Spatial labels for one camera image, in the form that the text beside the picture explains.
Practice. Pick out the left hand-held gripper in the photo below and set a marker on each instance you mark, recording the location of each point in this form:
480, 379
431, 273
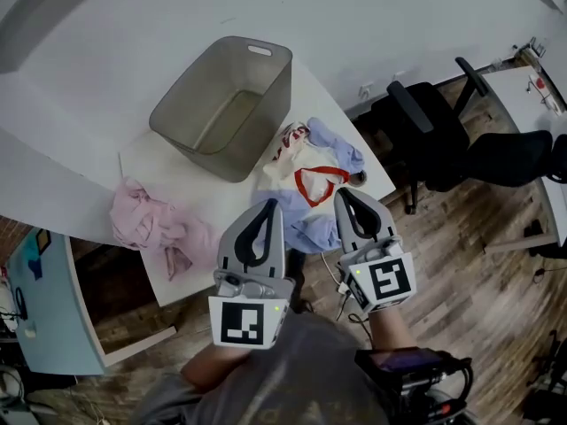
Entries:
241, 326

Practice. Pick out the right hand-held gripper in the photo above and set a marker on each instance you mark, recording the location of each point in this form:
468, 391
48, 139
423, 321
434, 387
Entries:
385, 281

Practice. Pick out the lavender and white garment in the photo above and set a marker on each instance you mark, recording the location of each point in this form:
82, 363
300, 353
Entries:
301, 233

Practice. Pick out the white t-shirt with red collar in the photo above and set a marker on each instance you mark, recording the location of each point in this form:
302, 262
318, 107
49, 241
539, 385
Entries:
283, 166

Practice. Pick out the pink garment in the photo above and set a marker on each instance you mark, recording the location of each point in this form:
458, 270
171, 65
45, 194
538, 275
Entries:
146, 219

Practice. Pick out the grey plastic basket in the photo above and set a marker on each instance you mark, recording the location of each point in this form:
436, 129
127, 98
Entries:
266, 104

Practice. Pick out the person's left forearm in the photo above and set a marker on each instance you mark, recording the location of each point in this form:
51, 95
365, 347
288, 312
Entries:
212, 368

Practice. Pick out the person's right forearm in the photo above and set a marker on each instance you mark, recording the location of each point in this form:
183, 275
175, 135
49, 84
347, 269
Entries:
390, 330

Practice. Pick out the round table grommet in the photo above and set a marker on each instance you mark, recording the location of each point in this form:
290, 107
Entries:
359, 178

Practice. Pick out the white power strip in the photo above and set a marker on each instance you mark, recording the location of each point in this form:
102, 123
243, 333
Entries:
342, 288

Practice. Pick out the white table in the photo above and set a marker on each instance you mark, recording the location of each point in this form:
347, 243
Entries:
199, 195

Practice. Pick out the black office chair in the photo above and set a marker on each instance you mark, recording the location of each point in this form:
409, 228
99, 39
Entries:
443, 149

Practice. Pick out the person's grey shirt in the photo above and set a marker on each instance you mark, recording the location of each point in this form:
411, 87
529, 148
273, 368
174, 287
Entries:
288, 370

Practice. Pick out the black phone rig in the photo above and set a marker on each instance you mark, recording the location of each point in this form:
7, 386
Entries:
403, 361

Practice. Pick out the white desk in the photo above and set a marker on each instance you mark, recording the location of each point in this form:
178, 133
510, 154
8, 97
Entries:
514, 100

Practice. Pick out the light blue table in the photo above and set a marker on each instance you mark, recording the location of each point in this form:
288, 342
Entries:
57, 308

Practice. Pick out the blue cloth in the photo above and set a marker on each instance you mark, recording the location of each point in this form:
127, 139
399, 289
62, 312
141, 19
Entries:
34, 259

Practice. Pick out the small red object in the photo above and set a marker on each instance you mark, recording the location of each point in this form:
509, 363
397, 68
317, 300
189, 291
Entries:
539, 82

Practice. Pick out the small white object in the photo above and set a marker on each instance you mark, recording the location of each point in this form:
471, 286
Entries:
31, 332

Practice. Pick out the black headphones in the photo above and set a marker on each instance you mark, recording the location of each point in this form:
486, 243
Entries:
17, 303

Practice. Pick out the white wall socket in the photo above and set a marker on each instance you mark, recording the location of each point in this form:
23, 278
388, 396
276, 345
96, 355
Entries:
366, 90
396, 76

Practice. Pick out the black picture frame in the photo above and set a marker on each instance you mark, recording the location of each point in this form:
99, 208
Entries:
43, 241

